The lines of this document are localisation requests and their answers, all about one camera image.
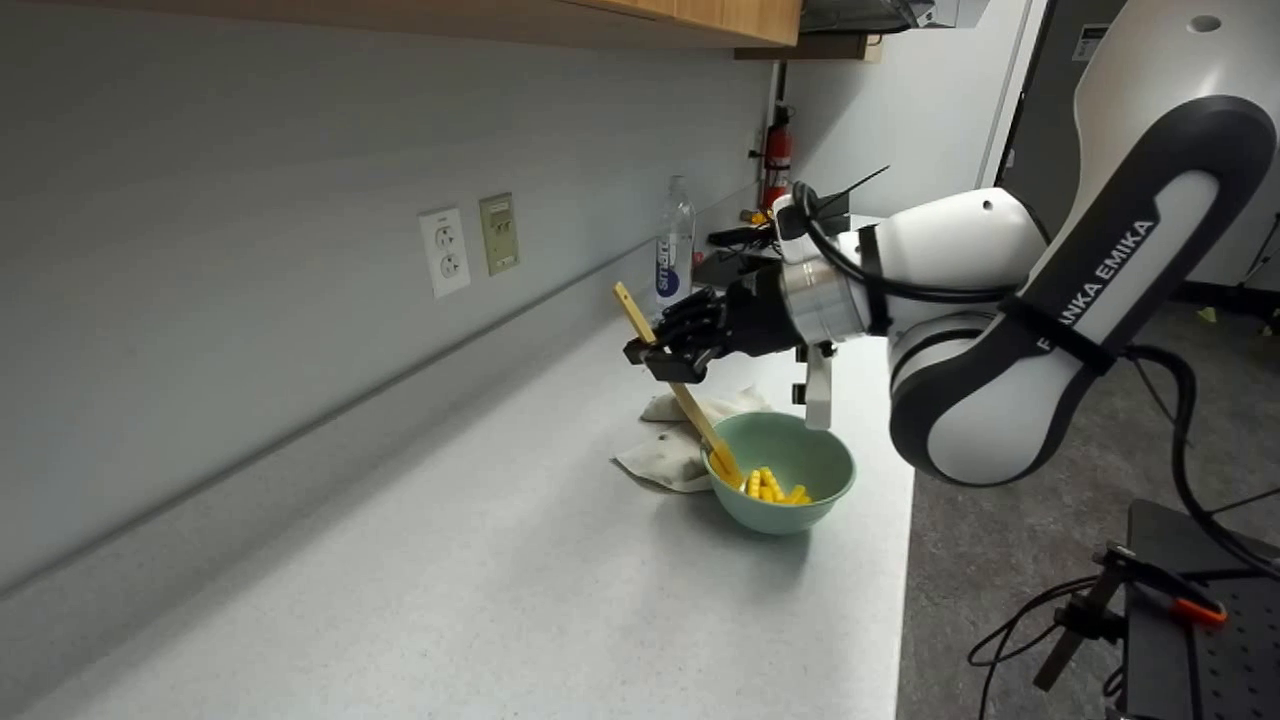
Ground mint green bowl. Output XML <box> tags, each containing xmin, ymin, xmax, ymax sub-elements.
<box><xmin>706</xmin><ymin>407</ymin><xmax>860</xmax><ymax>540</ymax></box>

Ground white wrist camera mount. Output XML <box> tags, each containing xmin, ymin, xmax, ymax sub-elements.
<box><xmin>790</xmin><ymin>335</ymin><xmax>842</xmax><ymax>430</ymax></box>

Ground white wall power outlet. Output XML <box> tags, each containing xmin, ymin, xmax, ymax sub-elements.
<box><xmin>417</xmin><ymin>203</ymin><xmax>478</xmax><ymax>305</ymax></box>

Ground beige wall switch plate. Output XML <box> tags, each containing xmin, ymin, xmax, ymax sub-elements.
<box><xmin>478</xmin><ymin>186</ymin><xmax>525</xmax><ymax>281</ymax></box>

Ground black floor cable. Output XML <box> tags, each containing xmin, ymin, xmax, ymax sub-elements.
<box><xmin>964</xmin><ymin>571</ymin><xmax>1112</xmax><ymax>720</ymax></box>

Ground wooden wall cabinet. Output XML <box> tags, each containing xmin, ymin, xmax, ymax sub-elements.
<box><xmin>76</xmin><ymin>0</ymin><xmax>809</xmax><ymax>57</ymax></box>

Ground orange handled black clamp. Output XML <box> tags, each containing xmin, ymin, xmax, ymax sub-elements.
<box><xmin>1031</xmin><ymin>542</ymin><xmax>1232</xmax><ymax>695</ymax></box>

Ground steel range hood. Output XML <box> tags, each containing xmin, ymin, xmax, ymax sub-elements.
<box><xmin>801</xmin><ymin>0</ymin><xmax>998</xmax><ymax>41</ymax></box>

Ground black perforated table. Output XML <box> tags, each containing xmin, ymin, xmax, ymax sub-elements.
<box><xmin>1124</xmin><ymin>495</ymin><xmax>1280</xmax><ymax>720</ymax></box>

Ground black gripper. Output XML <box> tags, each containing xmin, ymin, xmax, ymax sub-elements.
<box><xmin>620</xmin><ymin>247</ymin><xmax>804</xmax><ymax>387</ymax></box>

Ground wooden handled yellow spatula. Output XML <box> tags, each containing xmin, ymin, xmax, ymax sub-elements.
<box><xmin>607</xmin><ymin>281</ymin><xmax>751</xmax><ymax>491</ymax></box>

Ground yellow food pieces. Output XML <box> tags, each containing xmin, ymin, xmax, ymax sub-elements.
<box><xmin>737</xmin><ymin>459</ymin><xmax>816</xmax><ymax>512</ymax></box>

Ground beige crumpled cloth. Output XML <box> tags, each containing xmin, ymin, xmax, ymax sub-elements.
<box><xmin>607</xmin><ymin>385</ymin><xmax>775</xmax><ymax>495</ymax></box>

